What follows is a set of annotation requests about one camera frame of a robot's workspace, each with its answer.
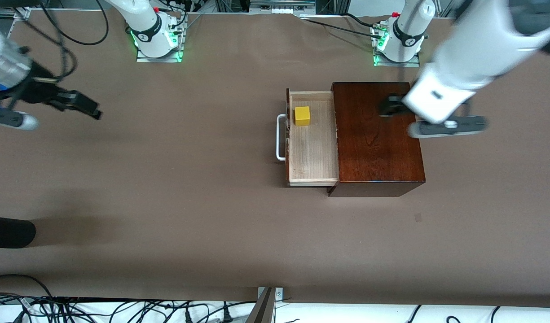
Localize wooden drawer with white handle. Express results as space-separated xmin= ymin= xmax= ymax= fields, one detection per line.
xmin=276 ymin=88 xmax=339 ymax=188

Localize yellow wooden block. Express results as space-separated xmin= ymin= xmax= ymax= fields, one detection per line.
xmin=294 ymin=106 xmax=311 ymax=127

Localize dark brown wooden cabinet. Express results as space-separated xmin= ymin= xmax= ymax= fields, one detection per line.
xmin=327 ymin=82 xmax=426 ymax=198

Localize black cylinder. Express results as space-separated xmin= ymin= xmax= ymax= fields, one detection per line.
xmin=0 ymin=215 xmax=36 ymax=249

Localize brown paper table cover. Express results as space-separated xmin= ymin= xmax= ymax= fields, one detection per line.
xmin=0 ymin=9 xmax=550 ymax=308

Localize thick black right gripper cable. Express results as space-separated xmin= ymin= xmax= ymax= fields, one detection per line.
xmin=12 ymin=9 xmax=78 ymax=97

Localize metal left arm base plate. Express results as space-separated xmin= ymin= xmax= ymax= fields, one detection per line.
xmin=373 ymin=49 xmax=421 ymax=68

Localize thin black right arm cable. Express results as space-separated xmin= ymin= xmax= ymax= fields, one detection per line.
xmin=40 ymin=0 xmax=109 ymax=46

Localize long black base cable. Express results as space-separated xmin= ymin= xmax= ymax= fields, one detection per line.
xmin=302 ymin=18 xmax=382 ymax=39

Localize short black base cable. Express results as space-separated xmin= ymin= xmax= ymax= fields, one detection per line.
xmin=344 ymin=13 xmax=376 ymax=28

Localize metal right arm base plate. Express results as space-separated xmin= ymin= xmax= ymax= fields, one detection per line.
xmin=136 ymin=45 xmax=184 ymax=63

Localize black right base cables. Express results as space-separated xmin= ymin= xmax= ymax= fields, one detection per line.
xmin=160 ymin=0 xmax=190 ymax=30

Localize silver metal frame rail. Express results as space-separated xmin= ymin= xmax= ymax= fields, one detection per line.
xmin=249 ymin=0 xmax=316 ymax=15

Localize tangled black cable bundle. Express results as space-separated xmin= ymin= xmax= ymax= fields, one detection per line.
xmin=0 ymin=274 xmax=257 ymax=323

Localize silver bracket with grey post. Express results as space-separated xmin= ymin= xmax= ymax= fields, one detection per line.
xmin=246 ymin=286 xmax=284 ymax=323

